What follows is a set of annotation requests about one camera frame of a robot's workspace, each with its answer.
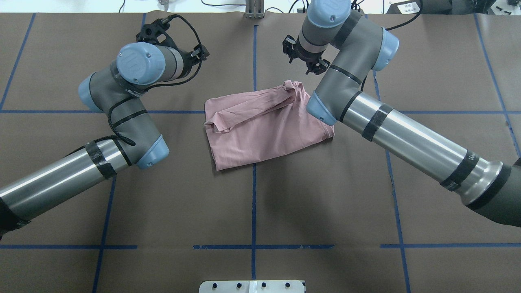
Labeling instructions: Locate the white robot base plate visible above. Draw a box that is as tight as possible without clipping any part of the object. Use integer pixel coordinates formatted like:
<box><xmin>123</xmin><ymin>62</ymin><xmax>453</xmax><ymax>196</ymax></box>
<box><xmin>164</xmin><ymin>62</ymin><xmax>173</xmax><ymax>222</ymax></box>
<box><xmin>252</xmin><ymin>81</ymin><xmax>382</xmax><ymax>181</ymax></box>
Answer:
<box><xmin>199</xmin><ymin>280</ymin><xmax>306</xmax><ymax>293</ymax></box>

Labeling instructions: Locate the pink Snoopy t-shirt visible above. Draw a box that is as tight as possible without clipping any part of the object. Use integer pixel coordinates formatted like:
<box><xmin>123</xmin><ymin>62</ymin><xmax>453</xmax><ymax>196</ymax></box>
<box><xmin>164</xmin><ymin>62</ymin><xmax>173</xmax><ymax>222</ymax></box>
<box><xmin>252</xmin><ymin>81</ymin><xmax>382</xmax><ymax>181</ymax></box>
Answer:
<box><xmin>204</xmin><ymin>80</ymin><xmax>334</xmax><ymax>171</ymax></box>

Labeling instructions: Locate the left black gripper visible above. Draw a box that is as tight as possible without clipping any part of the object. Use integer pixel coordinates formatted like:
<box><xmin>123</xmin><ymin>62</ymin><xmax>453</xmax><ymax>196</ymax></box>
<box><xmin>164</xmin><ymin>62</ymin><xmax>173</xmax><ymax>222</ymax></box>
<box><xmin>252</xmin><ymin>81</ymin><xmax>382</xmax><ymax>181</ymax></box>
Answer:
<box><xmin>179</xmin><ymin>45</ymin><xmax>210</xmax><ymax>78</ymax></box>

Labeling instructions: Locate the black box white label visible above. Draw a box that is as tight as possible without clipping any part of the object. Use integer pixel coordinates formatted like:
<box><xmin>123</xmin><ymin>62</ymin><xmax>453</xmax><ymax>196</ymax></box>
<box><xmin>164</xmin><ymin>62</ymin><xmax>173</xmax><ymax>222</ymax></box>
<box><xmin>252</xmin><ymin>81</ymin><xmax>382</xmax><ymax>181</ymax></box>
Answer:
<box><xmin>383</xmin><ymin>0</ymin><xmax>452</xmax><ymax>15</ymax></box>

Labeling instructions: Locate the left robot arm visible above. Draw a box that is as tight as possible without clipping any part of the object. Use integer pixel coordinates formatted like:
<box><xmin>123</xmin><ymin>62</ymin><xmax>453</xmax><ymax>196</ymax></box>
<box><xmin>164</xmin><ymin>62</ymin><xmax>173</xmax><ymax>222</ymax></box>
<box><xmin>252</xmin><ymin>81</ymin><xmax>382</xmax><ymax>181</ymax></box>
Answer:
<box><xmin>1</xmin><ymin>42</ymin><xmax>210</xmax><ymax>235</ymax></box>

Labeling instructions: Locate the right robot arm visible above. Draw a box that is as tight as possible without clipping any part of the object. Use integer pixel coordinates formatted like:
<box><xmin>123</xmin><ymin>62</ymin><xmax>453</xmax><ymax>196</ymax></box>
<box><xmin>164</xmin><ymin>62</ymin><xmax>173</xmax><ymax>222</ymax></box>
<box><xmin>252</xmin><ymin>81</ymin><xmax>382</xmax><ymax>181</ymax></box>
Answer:
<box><xmin>283</xmin><ymin>0</ymin><xmax>521</xmax><ymax>227</ymax></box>

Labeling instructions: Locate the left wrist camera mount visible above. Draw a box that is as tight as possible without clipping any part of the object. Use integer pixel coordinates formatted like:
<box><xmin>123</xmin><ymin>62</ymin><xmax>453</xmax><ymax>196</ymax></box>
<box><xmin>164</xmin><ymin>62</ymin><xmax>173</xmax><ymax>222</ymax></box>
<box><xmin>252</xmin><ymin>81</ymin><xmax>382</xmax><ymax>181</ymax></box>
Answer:
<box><xmin>136</xmin><ymin>18</ymin><xmax>177</xmax><ymax>48</ymax></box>

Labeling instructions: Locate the aluminium frame post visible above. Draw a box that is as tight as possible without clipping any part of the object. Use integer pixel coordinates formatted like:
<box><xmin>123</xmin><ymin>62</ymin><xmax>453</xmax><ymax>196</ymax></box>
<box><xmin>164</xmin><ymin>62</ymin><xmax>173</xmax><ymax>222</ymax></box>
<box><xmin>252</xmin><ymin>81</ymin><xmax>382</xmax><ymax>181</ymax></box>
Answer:
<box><xmin>244</xmin><ymin>0</ymin><xmax>265</xmax><ymax>19</ymax></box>

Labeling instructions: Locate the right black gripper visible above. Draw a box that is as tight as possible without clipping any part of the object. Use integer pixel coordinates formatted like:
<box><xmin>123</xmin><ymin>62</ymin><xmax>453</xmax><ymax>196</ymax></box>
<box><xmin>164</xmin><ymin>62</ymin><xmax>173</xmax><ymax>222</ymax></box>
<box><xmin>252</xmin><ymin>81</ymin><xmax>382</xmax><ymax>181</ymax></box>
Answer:
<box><xmin>282</xmin><ymin>35</ymin><xmax>331</xmax><ymax>75</ymax></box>

